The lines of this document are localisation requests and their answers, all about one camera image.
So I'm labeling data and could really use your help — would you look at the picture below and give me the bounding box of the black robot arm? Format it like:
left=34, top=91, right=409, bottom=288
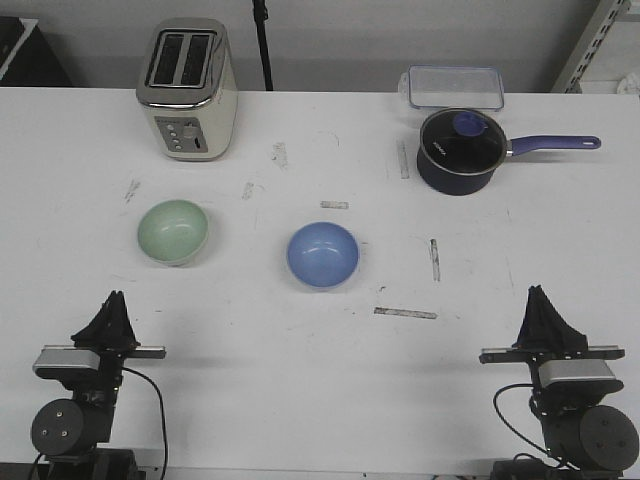
left=479, top=286, right=639, bottom=479
left=28, top=291, right=166, bottom=479

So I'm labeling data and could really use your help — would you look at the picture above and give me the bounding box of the dark blue saucepan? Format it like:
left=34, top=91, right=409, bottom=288
left=416, top=108, right=601, bottom=196

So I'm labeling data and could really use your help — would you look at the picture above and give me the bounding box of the blue bowl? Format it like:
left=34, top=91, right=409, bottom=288
left=286, top=222, right=360, bottom=289

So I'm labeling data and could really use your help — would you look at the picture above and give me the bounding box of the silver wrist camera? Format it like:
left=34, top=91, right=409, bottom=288
left=32, top=348, right=101, bottom=381
left=538, top=359, right=624, bottom=393

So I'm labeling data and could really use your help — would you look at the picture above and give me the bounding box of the black tripod pole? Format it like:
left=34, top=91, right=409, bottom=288
left=252, top=0, right=274, bottom=91

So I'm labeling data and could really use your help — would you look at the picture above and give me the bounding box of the cream and chrome toaster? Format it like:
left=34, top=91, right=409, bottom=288
left=136, top=17, right=238, bottom=162

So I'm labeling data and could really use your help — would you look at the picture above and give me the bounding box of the glass pot lid blue knob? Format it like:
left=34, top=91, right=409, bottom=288
left=421, top=108, right=506, bottom=174

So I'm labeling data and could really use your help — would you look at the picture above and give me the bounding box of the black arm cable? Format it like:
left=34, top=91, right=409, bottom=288
left=119, top=367, right=169, bottom=476
left=493, top=383, right=556, bottom=469

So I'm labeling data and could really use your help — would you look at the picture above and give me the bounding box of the white crumpled object on shelf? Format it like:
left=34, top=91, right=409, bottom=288
left=616, top=72, right=640, bottom=95

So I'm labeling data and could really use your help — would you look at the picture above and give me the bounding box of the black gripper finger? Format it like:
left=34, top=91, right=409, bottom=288
left=71, top=291, right=117, bottom=346
left=538, top=286, right=588, bottom=353
left=116, top=291, right=138, bottom=347
left=513, top=286, right=540, bottom=349

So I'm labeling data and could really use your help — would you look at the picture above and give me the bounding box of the green bowl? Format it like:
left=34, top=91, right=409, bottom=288
left=137, top=199, right=209, bottom=266

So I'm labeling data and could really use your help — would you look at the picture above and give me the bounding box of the grey metal shelf upright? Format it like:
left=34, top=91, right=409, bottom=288
left=551, top=0, right=639, bottom=94

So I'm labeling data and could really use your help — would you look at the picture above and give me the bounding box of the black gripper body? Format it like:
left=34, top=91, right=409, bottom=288
left=42, top=345, right=166, bottom=392
left=479, top=346, right=625, bottom=415

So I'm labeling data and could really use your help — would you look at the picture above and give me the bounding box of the clear plastic food container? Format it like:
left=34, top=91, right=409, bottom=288
left=398, top=65, right=504, bottom=111

